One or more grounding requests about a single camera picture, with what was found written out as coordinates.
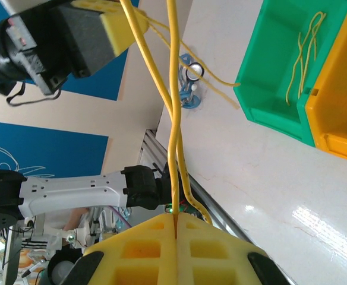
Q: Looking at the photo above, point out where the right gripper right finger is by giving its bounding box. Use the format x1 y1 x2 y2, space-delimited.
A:
176 214 289 285

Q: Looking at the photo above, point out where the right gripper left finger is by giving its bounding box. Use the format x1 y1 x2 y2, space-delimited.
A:
62 214 178 285

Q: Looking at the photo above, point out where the black cup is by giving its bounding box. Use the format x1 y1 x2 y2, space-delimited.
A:
46 251 87 285

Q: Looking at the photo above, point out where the green plastic bin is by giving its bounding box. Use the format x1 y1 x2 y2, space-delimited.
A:
232 0 347 148

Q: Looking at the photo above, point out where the orange plastic bin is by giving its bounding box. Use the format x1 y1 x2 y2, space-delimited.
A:
305 0 347 166

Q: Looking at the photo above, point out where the black left wrist wire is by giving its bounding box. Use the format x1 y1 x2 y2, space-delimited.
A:
6 81 62 107

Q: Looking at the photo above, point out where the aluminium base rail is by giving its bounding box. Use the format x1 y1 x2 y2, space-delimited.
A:
137 127 253 242

